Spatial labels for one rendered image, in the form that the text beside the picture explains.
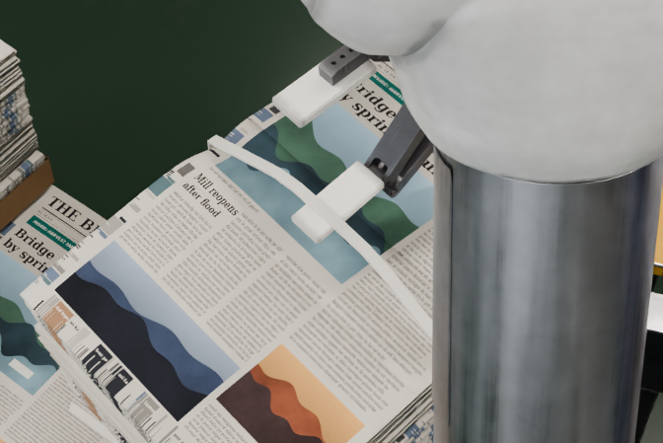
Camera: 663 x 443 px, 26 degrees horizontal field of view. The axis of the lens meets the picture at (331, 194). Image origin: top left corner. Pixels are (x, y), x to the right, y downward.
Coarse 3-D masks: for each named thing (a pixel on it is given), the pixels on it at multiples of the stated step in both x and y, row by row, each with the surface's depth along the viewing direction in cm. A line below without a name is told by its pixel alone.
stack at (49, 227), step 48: (48, 192) 160; (0, 240) 156; (48, 240) 156; (0, 288) 152; (0, 336) 149; (0, 384) 145; (48, 384) 145; (0, 432) 142; (48, 432) 142; (96, 432) 142
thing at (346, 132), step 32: (384, 64) 125; (352, 96) 122; (384, 96) 122; (288, 128) 119; (320, 128) 119; (352, 128) 119; (384, 128) 120; (320, 160) 117; (352, 160) 117; (384, 192) 115; (416, 192) 115; (384, 224) 113; (416, 224) 113; (416, 256) 111
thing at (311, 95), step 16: (368, 64) 98; (304, 80) 98; (320, 80) 97; (352, 80) 97; (288, 96) 97; (304, 96) 97; (320, 96) 97; (336, 96) 97; (288, 112) 96; (304, 112) 96; (320, 112) 97
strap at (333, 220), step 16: (224, 144) 116; (256, 160) 113; (272, 176) 111; (288, 176) 111; (304, 192) 109; (320, 208) 108; (336, 224) 107; (352, 240) 107; (368, 256) 106; (384, 272) 106; (400, 288) 106; (416, 304) 106; (416, 320) 105
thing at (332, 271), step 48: (240, 144) 118; (240, 192) 114; (288, 192) 115; (288, 240) 112; (336, 240) 112; (384, 240) 112; (336, 288) 109; (384, 288) 110; (384, 336) 107; (432, 432) 112
